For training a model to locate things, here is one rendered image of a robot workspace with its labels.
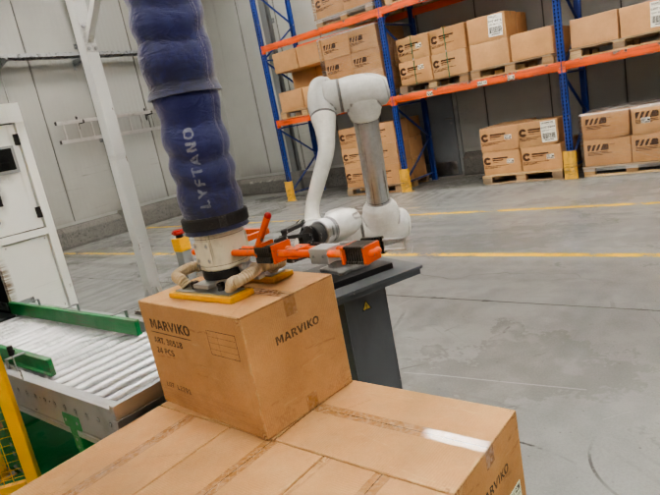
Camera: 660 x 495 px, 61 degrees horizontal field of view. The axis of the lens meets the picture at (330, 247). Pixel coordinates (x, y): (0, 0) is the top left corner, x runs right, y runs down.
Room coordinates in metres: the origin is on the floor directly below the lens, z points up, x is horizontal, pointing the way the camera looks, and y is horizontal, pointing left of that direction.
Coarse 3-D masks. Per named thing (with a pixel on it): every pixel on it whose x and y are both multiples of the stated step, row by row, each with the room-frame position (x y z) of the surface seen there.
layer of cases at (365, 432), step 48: (144, 432) 1.74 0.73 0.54; (192, 432) 1.68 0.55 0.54; (240, 432) 1.62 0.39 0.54; (288, 432) 1.56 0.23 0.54; (336, 432) 1.51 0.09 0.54; (384, 432) 1.46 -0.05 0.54; (432, 432) 1.41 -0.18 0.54; (480, 432) 1.37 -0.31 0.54; (48, 480) 1.55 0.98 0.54; (96, 480) 1.50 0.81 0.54; (144, 480) 1.45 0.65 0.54; (192, 480) 1.41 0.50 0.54; (240, 480) 1.36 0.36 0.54; (288, 480) 1.32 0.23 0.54; (336, 480) 1.28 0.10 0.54; (384, 480) 1.25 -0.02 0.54; (432, 480) 1.21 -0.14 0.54; (480, 480) 1.25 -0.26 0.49
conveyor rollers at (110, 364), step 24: (0, 336) 3.29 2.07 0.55; (24, 336) 3.21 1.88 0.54; (48, 336) 3.13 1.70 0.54; (72, 336) 3.05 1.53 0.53; (96, 336) 2.91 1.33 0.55; (120, 336) 2.89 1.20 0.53; (144, 336) 2.80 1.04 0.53; (72, 360) 2.60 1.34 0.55; (96, 360) 2.52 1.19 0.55; (120, 360) 2.49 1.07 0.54; (144, 360) 2.40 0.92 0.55; (72, 384) 2.31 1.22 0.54; (96, 384) 2.23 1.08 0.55; (120, 384) 2.20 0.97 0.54; (144, 384) 2.18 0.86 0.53
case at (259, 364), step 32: (256, 288) 1.81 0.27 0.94; (288, 288) 1.74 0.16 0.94; (320, 288) 1.77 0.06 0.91; (160, 320) 1.86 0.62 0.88; (192, 320) 1.71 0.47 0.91; (224, 320) 1.59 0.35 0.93; (256, 320) 1.57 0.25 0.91; (288, 320) 1.66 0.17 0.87; (320, 320) 1.75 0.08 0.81; (160, 352) 1.91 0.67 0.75; (192, 352) 1.75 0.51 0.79; (224, 352) 1.62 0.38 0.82; (256, 352) 1.56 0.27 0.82; (288, 352) 1.64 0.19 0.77; (320, 352) 1.73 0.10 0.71; (192, 384) 1.79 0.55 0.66; (224, 384) 1.65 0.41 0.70; (256, 384) 1.54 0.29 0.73; (288, 384) 1.62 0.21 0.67; (320, 384) 1.71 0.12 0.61; (224, 416) 1.68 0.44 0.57; (256, 416) 1.55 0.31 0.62; (288, 416) 1.60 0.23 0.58
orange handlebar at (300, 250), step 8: (248, 232) 2.18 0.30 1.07; (256, 232) 2.07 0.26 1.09; (248, 240) 2.03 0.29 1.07; (288, 248) 1.65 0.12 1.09; (296, 248) 1.63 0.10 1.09; (304, 248) 1.65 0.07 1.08; (336, 248) 1.57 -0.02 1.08; (376, 248) 1.46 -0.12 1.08; (288, 256) 1.65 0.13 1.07; (296, 256) 1.63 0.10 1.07; (304, 256) 1.60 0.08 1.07; (328, 256) 1.54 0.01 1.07; (336, 256) 1.52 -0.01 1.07; (368, 256) 1.45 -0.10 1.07
